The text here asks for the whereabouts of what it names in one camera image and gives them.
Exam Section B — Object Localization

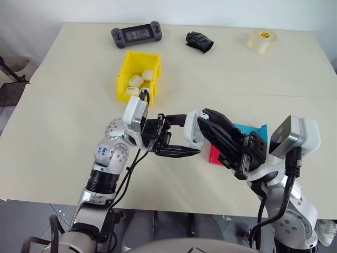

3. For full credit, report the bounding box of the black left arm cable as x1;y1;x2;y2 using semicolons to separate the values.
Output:
110;88;151;209

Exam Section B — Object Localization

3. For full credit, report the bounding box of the dark grey handheld game controller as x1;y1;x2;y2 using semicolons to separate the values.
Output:
111;22;163;50

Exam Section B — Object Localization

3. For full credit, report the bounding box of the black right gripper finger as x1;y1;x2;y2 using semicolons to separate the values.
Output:
202;108;249;138
197;116;245;170

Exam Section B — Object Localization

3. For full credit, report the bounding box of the white shoe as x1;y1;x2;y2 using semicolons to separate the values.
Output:
316;219;337;247

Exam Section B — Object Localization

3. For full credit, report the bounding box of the brown strap loop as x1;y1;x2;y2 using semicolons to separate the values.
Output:
21;214;65;253

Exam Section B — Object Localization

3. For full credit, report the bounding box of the black metal stand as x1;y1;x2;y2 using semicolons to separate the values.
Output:
0;55;27;83

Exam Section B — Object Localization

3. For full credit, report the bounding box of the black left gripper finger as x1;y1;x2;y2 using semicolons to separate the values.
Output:
154;144;202;159
157;113;189;128

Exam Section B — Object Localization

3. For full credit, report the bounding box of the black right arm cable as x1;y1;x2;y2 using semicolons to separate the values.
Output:
250;145;302;250

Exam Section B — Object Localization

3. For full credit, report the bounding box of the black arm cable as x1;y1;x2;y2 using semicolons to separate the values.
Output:
110;88;151;209
250;145;302;250

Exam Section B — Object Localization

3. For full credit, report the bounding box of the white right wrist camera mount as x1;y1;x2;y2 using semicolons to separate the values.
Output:
268;114;322;164

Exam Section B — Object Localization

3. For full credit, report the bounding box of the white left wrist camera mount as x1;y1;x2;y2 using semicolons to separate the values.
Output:
122;95;150;138

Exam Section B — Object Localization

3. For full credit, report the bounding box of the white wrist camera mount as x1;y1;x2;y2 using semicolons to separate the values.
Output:
268;114;322;164
122;95;150;138

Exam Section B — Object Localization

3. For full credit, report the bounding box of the yellow plastic bin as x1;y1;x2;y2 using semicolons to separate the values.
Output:
115;50;162;107

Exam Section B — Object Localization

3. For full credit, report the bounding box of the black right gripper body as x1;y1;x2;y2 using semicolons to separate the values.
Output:
233;131;270;181

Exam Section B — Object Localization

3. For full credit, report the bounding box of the teal and red box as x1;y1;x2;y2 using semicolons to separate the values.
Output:
207;123;270;166

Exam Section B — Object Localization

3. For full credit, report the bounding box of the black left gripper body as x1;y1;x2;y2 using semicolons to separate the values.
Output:
141;115;173;156

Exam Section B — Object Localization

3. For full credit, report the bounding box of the beige chair seat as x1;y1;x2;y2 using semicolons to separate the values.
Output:
0;55;41;77

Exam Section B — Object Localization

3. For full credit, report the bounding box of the translucent tape roll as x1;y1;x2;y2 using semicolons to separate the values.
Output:
247;27;279;55

